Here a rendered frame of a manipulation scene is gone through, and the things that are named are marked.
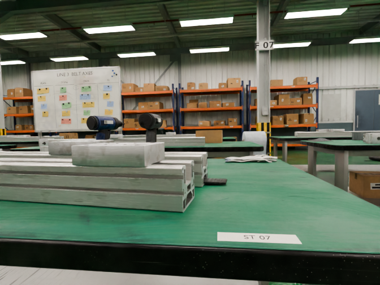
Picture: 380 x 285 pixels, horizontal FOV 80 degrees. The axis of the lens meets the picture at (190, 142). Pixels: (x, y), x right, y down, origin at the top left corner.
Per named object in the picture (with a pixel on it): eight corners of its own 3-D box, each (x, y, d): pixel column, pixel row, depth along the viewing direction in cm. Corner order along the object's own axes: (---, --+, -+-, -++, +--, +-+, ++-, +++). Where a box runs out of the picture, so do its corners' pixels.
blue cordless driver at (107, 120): (85, 169, 94) (83, 115, 93) (119, 162, 112) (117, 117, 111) (99, 170, 91) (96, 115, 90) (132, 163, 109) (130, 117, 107)
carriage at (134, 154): (72, 178, 46) (70, 145, 46) (104, 169, 57) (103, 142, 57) (145, 181, 43) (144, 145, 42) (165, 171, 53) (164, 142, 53)
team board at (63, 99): (27, 192, 361) (20, 67, 351) (50, 185, 410) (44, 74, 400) (118, 194, 342) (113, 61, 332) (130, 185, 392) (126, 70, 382)
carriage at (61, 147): (48, 163, 71) (47, 141, 70) (74, 159, 81) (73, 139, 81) (94, 164, 67) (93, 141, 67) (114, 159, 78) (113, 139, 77)
